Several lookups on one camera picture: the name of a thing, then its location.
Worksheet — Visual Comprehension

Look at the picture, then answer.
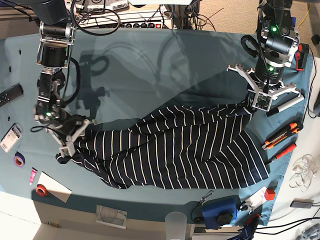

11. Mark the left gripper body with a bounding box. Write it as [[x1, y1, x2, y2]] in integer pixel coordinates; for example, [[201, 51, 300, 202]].
[[226, 64, 302, 112]]

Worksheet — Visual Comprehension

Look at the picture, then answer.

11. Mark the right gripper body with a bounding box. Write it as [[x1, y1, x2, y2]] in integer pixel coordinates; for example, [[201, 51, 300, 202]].
[[45, 119, 91, 158]]

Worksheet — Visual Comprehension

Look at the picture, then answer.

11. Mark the navy white striped t-shirt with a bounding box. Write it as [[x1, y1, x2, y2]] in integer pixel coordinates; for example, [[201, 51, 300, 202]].
[[56, 97, 269, 190]]

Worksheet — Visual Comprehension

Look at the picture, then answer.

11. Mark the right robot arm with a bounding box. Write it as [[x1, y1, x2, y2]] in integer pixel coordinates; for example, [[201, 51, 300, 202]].
[[32, 0, 90, 158]]

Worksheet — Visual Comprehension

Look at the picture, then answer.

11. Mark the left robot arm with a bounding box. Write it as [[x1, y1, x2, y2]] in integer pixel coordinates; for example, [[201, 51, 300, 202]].
[[227, 0, 304, 117]]

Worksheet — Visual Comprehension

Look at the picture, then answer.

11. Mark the black white marker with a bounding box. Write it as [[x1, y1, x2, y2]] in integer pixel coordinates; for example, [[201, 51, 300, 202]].
[[266, 95, 305, 117]]

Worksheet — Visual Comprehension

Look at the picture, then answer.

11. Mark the orange black utility knife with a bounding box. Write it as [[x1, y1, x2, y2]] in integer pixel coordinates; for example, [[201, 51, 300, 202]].
[[261, 121, 304, 150]]

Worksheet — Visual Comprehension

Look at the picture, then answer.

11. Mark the pink glue tube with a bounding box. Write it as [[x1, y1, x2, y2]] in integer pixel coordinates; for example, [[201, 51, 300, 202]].
[[29, 167, 38, 186]]

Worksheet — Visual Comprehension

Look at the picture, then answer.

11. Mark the purple tape roll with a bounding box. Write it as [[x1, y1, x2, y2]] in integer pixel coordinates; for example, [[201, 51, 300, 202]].
[[13, 151, 26, 168]]

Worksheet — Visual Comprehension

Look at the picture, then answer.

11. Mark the white paper sheet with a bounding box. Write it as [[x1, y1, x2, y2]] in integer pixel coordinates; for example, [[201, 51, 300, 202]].
[[37, 172, 72, 203]]

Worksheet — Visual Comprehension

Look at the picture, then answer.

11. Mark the orange black screwdriver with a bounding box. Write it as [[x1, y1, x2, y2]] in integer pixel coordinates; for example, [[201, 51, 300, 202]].
[[264, 143, 297, 166]]

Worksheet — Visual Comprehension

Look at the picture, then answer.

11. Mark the orange black clamp tool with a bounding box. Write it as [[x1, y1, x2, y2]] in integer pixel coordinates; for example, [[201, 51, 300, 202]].
[[295, 43, 310, 72]]

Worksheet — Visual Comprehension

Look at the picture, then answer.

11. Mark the orange tape roll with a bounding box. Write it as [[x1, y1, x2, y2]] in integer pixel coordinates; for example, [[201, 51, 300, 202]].
[[35, 184, 49, 197]]

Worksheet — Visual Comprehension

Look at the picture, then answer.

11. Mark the black remote control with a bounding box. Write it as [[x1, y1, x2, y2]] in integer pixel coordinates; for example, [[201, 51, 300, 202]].
[[0, 83, 24, 107]]

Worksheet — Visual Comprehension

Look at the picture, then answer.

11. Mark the teal table cloth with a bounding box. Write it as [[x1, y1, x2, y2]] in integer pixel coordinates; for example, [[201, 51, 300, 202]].
[[0, 27, 314, 228]]

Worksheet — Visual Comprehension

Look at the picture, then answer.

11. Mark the bundle of white zip ties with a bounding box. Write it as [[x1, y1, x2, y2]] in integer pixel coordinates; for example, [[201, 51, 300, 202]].
[[289, 154, 320, 193]]

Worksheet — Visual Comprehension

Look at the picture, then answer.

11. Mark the printed diagram paper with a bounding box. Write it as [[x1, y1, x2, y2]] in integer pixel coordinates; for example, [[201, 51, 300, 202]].
[[95, 204, 128, 230]]

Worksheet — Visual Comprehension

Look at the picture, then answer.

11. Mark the small red cube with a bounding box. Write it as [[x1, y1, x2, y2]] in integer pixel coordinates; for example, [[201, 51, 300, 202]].
[[264, 188, 276, 201]]

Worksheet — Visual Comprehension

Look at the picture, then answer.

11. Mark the grey flat adapter box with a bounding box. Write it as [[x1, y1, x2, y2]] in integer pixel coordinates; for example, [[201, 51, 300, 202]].
[[290, 199, 314, 209]]

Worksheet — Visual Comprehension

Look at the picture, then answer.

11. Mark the blue clamp with knob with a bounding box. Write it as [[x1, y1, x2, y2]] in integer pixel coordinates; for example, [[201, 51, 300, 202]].
[[201, 198, 238, 229]]

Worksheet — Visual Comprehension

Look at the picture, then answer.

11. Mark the white power strip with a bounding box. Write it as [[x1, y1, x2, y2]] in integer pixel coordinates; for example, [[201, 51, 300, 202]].
[[78, 10, 173, 29]]

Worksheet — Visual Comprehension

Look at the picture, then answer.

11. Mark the blue red bar clamp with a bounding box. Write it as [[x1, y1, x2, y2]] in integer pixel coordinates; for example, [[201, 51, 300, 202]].
[[228, 213, 261, 240]]

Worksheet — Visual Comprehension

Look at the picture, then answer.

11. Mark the translucent plastic cup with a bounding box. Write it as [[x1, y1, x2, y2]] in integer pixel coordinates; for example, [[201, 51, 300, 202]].
[[165, 211, 187, 240]]

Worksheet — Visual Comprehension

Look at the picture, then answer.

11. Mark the silver carabiner with cord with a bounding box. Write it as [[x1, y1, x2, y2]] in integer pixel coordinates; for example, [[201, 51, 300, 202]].
[[190, 190, 214, 224]]

